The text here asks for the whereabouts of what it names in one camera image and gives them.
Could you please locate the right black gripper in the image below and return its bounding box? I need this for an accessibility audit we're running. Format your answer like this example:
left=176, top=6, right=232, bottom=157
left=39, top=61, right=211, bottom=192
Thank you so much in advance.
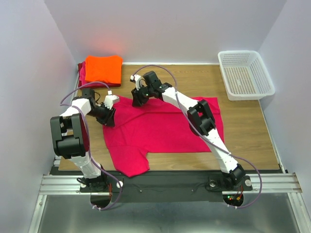
left=131, top=83, right=153, bottom=107

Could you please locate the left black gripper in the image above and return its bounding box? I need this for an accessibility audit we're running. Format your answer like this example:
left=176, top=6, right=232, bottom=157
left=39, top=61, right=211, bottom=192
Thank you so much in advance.
left=87, top=102, right=116, bottom=127

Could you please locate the crimson t shirt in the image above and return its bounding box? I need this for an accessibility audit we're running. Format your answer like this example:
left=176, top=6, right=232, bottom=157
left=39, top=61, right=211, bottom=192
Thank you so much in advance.
left=103, top=97, right=210, bottom=177

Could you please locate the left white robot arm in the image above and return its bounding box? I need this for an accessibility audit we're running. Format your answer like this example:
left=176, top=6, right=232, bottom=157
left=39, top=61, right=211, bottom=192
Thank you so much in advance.
left=50, top=88, right=120, bottom=192

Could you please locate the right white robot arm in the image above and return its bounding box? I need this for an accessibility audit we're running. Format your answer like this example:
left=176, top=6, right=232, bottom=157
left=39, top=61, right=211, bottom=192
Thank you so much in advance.
left=130, top=71, right=245, bottom=190

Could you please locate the folded orange t shirt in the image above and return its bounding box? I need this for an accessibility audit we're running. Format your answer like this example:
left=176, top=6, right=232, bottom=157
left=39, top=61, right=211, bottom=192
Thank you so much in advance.
left=85, top=55, right=123, bottom=84

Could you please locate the folded pink t shirt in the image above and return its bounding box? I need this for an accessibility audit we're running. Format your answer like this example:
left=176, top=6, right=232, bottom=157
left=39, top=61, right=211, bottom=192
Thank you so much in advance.
left=78, top=60, right=117, bottom=88

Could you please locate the folded dark red t shirt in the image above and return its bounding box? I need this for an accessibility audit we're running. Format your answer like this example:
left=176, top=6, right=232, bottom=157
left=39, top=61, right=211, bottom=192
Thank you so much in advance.
left=77, top=62, right=121, bottom=89

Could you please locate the white plastic basket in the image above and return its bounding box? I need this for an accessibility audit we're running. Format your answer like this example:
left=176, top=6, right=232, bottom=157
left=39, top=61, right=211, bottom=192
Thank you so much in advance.
left=218, top=50, right=275, bottom=101

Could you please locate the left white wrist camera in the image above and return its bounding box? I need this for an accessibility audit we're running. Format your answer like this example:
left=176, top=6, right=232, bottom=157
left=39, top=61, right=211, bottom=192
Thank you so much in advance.
left=104, top=90, right=120, bottom=110

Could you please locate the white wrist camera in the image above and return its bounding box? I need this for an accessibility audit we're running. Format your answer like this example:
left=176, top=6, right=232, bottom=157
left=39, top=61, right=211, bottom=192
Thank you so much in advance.
left=130, top=74, right=145, bottom=90
left=104, top=90, right=120, bottom=110

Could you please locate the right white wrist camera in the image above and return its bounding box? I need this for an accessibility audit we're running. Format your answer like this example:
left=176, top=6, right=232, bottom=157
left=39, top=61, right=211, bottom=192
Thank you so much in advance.
left=130, top=74, right=145, bottom=90

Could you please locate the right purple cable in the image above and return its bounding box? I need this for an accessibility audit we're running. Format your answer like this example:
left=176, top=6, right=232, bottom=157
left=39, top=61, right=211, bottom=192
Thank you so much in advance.
left=133, top=64, right=263, bottom=210

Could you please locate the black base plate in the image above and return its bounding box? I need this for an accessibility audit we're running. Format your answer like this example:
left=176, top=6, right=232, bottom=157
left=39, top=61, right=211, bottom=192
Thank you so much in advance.
left=80, top=170, right=253, bottom=203

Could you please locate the aluminium frame rail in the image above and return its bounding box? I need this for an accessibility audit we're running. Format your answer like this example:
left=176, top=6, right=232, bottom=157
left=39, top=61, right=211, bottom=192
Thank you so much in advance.
left=29, top=173, right=302, bottom=233

